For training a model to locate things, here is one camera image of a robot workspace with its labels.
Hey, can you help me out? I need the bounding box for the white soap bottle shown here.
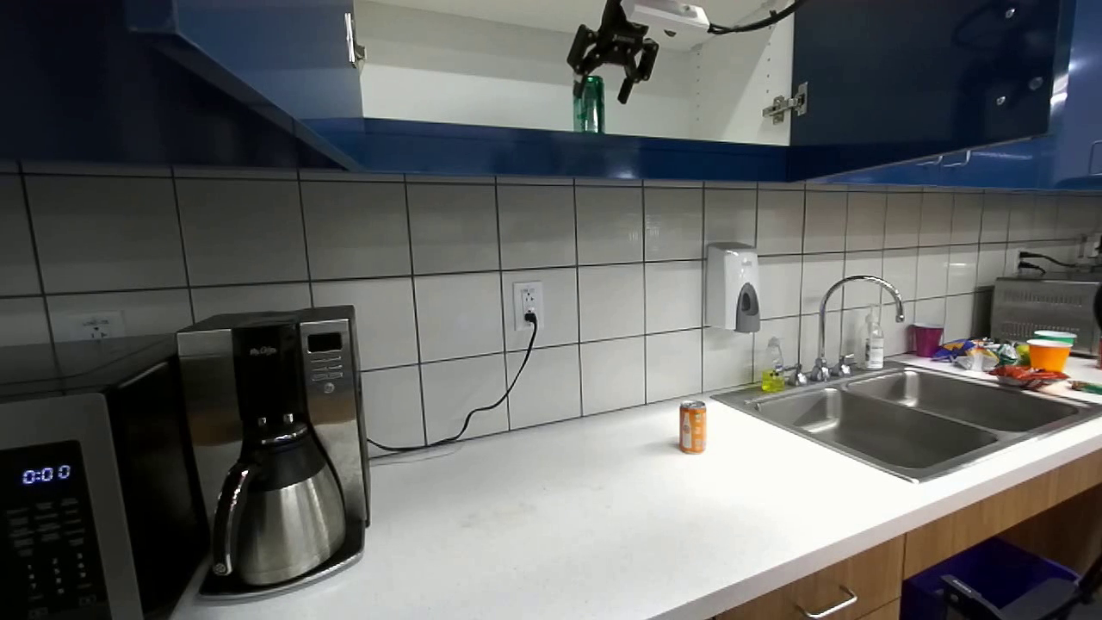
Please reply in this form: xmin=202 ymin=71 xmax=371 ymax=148
xmin=865 ymin=318 xmax=886 ymax=369

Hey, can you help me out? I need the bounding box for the chrome gooseneck faucet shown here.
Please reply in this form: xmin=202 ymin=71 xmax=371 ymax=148
xmin=782 ymin=272 xmax=910 ymax=389

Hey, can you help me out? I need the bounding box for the stainless steel coffee carafe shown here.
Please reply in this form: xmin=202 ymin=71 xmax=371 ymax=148
xmin=215 ymin=414 xmax=349 ymax=590

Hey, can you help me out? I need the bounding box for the stainless steel double sink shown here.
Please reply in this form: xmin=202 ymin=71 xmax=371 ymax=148
xmin=722 ymin=369 xmax=1100 ymax=483

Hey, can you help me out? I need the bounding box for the black power cord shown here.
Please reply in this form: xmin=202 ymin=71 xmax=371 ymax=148
xmin=363 ymin=309 xmax=545 ymax=456

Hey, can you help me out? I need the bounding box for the green soda can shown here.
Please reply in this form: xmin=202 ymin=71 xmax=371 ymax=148
xmin=570 ymin=76 xmax=605 ymax=133

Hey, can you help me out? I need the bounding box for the purple cup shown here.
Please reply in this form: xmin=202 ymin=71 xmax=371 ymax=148
xmin=907 ymin=322 xmax=940 ymax=359

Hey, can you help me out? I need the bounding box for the blue recycling bin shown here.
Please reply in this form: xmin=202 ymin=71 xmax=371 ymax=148
xmin=898 ymin=538 xmax=1077 ymax=620

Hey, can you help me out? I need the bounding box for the orange cup with lid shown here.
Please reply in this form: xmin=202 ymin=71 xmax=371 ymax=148
xmin=1026 ymin=329 xmax=1074 ymax=370

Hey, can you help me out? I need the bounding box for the stainless black coffee maker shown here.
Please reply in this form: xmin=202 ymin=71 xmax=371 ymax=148
xmin=176 ymin=305 xmax=367 ymax=599

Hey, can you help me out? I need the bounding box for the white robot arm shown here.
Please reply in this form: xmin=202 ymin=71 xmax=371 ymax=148
xmin=566 ymin=0 xmax=806 ymax=103

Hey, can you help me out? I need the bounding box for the stainless steel appliance box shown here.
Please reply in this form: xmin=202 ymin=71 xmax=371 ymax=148
xmin=993 ymin=278 xmax=1100 ymax=355

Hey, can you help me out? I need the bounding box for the blue upper cabinet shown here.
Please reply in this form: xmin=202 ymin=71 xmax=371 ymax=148
xmin=125 ymin=0 xmax=787 ymax=177

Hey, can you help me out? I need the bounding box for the black stainless microwave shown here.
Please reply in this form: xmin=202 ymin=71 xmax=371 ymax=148
xmin=0 ymin=355 xmax=210 ymax=620

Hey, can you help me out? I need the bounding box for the yellow dish soap bottle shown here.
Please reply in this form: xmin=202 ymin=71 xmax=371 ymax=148
xmin=755 ymin=338 xmax=784 ymax=392

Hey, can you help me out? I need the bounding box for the white wall soap dispenser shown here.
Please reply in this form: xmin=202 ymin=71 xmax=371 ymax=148
xmin=707 ymin=245 xmax=760 ymax=335

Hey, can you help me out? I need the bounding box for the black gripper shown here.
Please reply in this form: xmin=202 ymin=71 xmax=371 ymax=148
xmin=568 ymin=0 xmax=659 ymax=103

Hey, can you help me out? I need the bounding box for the wooden drawer with handle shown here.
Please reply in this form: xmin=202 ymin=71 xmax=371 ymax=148
xmin=716 ymin=540 xmax=902 ymax=620

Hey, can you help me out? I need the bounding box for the orange soda can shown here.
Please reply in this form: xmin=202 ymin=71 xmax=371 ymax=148
xmin=680 ymin=398 xmax=707 ymax=453

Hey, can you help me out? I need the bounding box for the white wall power outlet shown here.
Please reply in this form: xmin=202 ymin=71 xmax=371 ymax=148
xmin=514 ymin=281 xmax=545 ymax=329

